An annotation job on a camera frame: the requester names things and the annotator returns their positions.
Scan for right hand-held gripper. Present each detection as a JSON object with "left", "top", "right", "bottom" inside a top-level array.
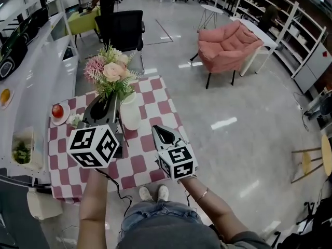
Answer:
[{"left": 151, "top": 124, "right": 199, "bottom": 181}]

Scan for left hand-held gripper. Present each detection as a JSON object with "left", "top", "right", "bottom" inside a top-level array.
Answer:
[{"left": 66, "top": 96, "right": 127, "bottom": 169}]

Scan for white flower bouquet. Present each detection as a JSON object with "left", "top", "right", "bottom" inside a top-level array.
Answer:
[{"left": 67, "top": 113, "right": 85, "bottom": 129}]

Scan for white vase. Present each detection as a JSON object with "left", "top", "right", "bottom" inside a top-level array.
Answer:
[{"left": 119, "top": 92, "right": 142, "bottom": 131}]

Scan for pink flower bouquet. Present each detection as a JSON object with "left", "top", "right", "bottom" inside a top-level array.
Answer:
[{"left": 83, "top": 42, "right": 143, "bottom": 106}]

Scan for person's left forearm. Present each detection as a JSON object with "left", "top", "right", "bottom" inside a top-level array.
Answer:
[{"left": 76, "top": 167, "right": 111, "bottom": 249}]

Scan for person's right forearm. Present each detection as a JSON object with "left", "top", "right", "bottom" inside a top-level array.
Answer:
[{"left": 178, "top": 176, "right": 250, "bottom": 243}]

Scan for red white checkered tablecloth table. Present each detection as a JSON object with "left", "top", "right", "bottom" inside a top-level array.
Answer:
[{"left": 47, "top": 75, "right": 199, "bottom": 204}]

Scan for white plate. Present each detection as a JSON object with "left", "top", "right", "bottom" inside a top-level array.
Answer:
[
  {"left": 50, "top": 100, "right": 71, "bottom": 126},
  {"left": 0, "top": 87, "right": 15, "bottom": 110}
]

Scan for red apple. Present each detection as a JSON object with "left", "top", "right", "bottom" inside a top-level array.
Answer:
[{"left": 51, "top": 104, "right": 64, "bottom": 118}]

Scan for person's right white shoe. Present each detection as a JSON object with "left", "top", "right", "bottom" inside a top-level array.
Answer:
[{"left": 157, "top": 185, "right": 169, "bottom": 202}]

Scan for person's white shoe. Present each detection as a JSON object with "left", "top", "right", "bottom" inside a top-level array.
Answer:
[
  {"left": 139, "top": 186, "right": 154, "bottom": 201},
  {"left": 157, "top": 185, "right": 169, "bottom": 202}
]

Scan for person's left white shoe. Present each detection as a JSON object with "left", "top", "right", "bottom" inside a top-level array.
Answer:
[{"left": 139, "top": 186, "right": 154, "bottom": 201}]

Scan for person's blue jeans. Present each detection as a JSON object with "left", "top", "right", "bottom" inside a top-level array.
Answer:
[{"left": 120, "top": 200, "right": 203, "bottom": 233}]

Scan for white shelving workbench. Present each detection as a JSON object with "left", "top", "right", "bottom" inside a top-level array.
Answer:
[{"left": 0, "top": 0, "right": 80, "bottom": 181}]

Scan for white perforated basket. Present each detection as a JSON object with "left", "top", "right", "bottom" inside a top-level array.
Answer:
[{"left": 10, "top": 126, "right": 44, "bottom": 170}]

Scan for black cantilever chair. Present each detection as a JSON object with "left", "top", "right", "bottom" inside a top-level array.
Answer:
[{"left": 94, "top": 9, "right": 146, "bottom": 75}]

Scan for green artificial leaves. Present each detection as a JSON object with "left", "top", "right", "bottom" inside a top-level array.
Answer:
[{"left": 12, "top": 141, "right": 32, "bottom": 164}]

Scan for green cloth covered table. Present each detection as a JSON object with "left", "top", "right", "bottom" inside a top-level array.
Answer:
[{"left": 66, "top": 6, "right": 102, "bottom": 43}]

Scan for person's grey shirt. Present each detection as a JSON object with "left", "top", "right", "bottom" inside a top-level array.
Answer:
[{"left": 116, "top": 220, "right": 270, "bottom": 249}]

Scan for orange fruit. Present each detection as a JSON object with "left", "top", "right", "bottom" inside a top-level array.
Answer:
[{"left": 0, "top": 88, "right": 11, "bottom": 104}]

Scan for black bag with green trim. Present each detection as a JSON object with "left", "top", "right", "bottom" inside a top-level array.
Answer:
[{"left": 0, "top": 35, "right": 29, "bottom": 81}]

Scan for cream plastic canister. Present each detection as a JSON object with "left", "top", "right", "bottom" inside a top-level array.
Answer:
[{"left": 26, "top": 187, "right": 64, "bottom": 220}]

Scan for pink cushioned armchair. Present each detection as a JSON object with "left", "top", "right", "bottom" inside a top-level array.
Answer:
[{"left": 190, "top": 19, "right": 265, "bottom": 90}]

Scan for white rectangular table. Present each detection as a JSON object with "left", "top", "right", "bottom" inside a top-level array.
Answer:
[{"left": 229, "top": 16, "right": 278, "bottom": 77}]

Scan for white storage rack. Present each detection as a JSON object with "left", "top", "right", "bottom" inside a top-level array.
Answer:
[{"left": 230, "top": 0, "right": 332, "bottom": 94}]

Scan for yellow round side table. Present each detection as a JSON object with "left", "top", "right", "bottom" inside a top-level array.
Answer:
[{"left": 290, "top": 134, "right": 332, "bottom": 184}]

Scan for black round floor fan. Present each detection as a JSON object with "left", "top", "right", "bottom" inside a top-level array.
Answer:
[{"left": 303, "top": 87, "right": 332, "bottom": 129}]

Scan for thin gold bracelet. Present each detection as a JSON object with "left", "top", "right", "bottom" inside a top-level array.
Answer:
[{"left": 194, "top": 187, "right": 210, "bottom": 202}]

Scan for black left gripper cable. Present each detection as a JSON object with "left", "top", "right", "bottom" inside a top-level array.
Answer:
[{"left": 94, "top": 168, "right": 133, "bottom": 217}]

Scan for black floor cable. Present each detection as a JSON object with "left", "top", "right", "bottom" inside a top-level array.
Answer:
[{"left": 293, "top": 91, "right": 311, "bottom": 132}]

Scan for white round wire-leg table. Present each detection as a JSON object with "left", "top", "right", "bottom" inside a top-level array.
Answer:
[{"left": 197, "top": 4, "right": 224, "bottom": 33}]

